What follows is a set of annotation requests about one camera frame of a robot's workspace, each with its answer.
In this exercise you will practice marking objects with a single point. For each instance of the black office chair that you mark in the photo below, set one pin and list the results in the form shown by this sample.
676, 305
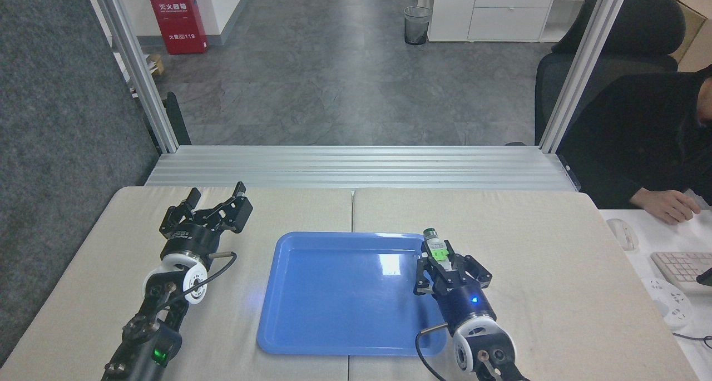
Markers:
639, 28

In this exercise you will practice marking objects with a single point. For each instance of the white computer mouse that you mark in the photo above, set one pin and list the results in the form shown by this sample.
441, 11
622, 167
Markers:
623, 235

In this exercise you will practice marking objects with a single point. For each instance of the white drawer cabinet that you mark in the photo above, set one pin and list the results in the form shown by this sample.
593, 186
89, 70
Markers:
500, 14

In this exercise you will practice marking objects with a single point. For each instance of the silver aluminium rail platform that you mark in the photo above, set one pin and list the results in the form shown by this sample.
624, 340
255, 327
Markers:
356, 167

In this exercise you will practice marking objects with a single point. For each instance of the person's hand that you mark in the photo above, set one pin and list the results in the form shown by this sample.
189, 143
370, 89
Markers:
670, 206

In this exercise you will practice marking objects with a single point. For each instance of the white power strip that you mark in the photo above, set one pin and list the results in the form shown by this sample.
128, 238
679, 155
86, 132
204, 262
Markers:
670, 303

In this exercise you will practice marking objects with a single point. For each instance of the blue plastic tray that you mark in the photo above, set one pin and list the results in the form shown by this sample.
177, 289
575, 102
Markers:
334, 308

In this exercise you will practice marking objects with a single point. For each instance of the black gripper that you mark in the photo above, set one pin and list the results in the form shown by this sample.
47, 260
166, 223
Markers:
464, 306
192, 241

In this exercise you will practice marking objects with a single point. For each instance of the white keyboard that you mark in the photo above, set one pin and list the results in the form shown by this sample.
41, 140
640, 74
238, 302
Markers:
681, 270

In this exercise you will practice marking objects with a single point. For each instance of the red fire extinguisher box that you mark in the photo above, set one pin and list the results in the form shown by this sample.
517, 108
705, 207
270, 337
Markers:
177, 19

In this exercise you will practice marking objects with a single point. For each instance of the person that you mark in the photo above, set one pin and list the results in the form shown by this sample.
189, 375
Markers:
628, 136

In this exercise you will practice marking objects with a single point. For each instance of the silver aluminium post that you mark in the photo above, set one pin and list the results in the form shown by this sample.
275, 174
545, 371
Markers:
587, 64
133, 64

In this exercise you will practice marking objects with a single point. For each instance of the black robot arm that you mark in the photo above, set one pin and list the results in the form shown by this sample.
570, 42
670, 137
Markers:
484, 347
146, 336

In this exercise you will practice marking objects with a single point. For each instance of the black panel foot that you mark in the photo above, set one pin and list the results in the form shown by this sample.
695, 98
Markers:
178, 119

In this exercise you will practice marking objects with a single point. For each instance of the grey mesh waste bin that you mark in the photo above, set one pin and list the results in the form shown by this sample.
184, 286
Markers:
417, 26

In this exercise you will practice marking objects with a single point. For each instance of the small wooden block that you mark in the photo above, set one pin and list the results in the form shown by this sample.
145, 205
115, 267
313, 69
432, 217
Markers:
156, 64

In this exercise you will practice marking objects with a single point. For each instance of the switch part with green clip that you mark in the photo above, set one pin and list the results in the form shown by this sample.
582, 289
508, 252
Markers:
434, 240

